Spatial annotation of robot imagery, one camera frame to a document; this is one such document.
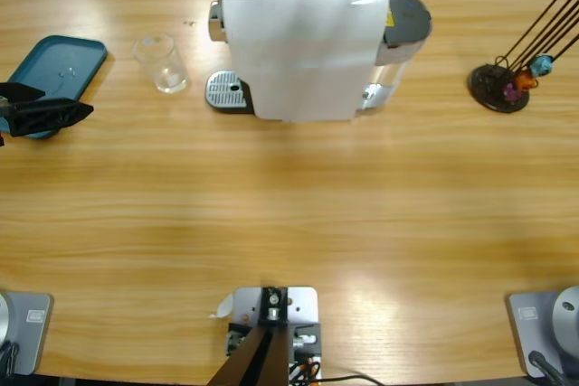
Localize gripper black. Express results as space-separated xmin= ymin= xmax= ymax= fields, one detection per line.
xmin=0 ymin=81 xmax=95 ymax=138

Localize clear drinking glass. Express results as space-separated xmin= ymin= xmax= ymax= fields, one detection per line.
xmin=131 ymin=32 xmax=189 ymax=95

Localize white coffee machine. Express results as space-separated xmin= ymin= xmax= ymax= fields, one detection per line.
xmin=207 ymin=0 xmax=393 ymax=124

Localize orange coffee capsule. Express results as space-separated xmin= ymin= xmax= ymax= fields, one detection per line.
xmin=515 ymin=70 xmax=537 ymax=91

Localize teal coffee capsule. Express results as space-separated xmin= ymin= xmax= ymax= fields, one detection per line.
xmin=529 ymin=54 xmax=554 ymax=76

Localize teal plastic tray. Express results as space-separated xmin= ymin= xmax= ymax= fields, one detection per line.
xmin=0 ymin=34 xmax=109 ymax=141

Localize black capsule holder with rods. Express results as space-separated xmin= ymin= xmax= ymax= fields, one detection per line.
xmin=469 ymin=0 xmax=579 ymax=114

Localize white paper tag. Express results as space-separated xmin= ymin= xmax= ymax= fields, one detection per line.
xmin=207 ymin=294 xmax=235 ymax=319

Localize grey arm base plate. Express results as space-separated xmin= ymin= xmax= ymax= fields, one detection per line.
xmin=0 ymin=291 xmax=54 ymax=377
xmin=505 ymin=285 xmax=579 ymax=379

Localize black base cable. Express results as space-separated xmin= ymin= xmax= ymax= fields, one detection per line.
xmin=527 ymin=349 xmax=569 ymax=386
xmin=0 ymin=340 xmax=22 ymax=376

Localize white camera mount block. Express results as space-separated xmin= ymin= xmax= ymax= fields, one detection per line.
xmin=228 ymin=286 xmax=320 ymax=381

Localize dark camera post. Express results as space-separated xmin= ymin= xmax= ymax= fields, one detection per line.
xmin=211 ymin=286 xmax=291 ymax=386

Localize orange wires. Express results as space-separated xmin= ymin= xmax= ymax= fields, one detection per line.
xmin=289 ymin=356 xmax=320 ymax=381

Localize thin black mount cable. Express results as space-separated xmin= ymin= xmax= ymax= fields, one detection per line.
xmin=316 ymin=373 xmax=385 ymax=386

